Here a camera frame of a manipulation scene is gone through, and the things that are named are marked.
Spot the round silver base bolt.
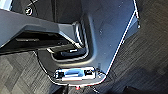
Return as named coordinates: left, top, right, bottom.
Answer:
left=25, top=7, right=34, bottom=17

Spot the small white box blue middle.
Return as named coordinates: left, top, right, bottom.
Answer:
left=52, top=67, right=100, bottom=82

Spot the small red base button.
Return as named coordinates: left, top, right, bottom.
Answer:
left=75, top=85, right=82, bottom=92

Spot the grey robot torso limb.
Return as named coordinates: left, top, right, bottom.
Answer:
left=0, top=8, right=91, bottom=63

